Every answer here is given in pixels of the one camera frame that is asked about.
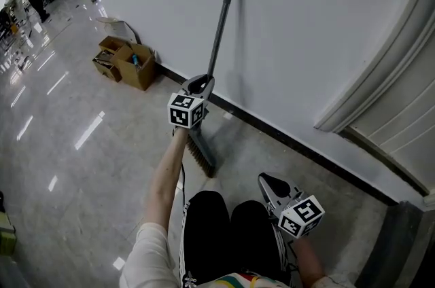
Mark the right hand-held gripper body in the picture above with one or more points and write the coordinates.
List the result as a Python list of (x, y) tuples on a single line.
[(302, 217)]

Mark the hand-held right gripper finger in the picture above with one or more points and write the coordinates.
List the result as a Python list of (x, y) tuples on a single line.
[(266, 193), (287, 185)]

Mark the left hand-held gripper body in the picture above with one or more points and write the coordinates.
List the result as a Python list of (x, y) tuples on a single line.
[(185, 111)]

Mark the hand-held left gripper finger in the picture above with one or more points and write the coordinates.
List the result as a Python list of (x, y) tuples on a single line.
[(211, 86), (190, 83)]

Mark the grey broom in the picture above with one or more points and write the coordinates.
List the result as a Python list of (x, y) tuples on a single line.
[(221, 18)]

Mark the person's left forearm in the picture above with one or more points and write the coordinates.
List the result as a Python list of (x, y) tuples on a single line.
[(166, 178)]

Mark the person's right forearm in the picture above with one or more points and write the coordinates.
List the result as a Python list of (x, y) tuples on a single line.
[(307, 259)]

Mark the blue bottle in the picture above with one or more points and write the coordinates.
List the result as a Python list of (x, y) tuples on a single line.
[(136, 60)]

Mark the large open cardboard box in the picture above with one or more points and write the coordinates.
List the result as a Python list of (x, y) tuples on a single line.
[(130, 74)]

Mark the black striped track trousers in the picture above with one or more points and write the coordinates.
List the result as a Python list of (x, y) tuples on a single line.
[(207, 229)]

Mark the small open cardboard box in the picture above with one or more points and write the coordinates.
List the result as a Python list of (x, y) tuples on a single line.
[(109, 43)]

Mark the round white board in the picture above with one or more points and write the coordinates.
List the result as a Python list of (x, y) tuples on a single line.
[(113, 25)]

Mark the dark grey floor mat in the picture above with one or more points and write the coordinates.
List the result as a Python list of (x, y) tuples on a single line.
[(401, 246)]

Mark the green yellow box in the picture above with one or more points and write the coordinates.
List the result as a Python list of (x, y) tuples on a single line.
[(7, 235)]

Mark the white door with moulded frame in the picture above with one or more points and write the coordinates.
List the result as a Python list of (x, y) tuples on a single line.
[(397, 76)]

